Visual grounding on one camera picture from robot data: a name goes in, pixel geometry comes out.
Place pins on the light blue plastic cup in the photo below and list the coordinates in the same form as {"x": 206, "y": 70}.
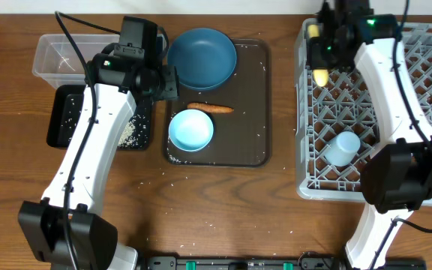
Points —
{"x": 342, "y": 149}

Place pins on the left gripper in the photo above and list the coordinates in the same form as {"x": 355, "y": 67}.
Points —
{"x": 169, "y": 83}

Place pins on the yellow plastic spoon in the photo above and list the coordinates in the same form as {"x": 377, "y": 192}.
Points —
{"x": 320, "y": 76}

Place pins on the black rectangular waste tray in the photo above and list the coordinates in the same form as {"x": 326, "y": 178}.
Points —
{"x": 66, "y": 112}

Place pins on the brown serving tray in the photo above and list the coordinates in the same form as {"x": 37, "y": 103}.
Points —
{"x": 241, "y": 138}

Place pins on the grey dishwasher rack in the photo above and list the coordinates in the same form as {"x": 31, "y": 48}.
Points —
{"x": 345, "y": 105}

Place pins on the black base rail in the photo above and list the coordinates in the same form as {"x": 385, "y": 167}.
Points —
{"x": 304, "y": 263}

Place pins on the light blue bowl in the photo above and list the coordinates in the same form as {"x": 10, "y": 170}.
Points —
{"x": 191, "y": 130}

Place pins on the dark blue plate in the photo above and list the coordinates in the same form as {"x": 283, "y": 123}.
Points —
{"x": 204, "y": 58}

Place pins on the clear plastic waste bin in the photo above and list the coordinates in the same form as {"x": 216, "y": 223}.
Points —
{"x": 56, "y": 62}

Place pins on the orange carrot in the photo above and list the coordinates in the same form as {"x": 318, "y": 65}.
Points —
{"x": 210, "y": 108}

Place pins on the white rice pile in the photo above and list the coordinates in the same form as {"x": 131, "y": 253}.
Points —
{"x": 127, "y": 138}

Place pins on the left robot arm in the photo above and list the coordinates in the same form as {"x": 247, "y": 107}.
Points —
{"x": 65, "y": 228}

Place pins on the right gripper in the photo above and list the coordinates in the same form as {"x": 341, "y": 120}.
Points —
{"x": 321, "y": 57}

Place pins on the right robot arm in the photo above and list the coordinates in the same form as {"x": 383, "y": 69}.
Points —
{"x": 398, "y": 177}

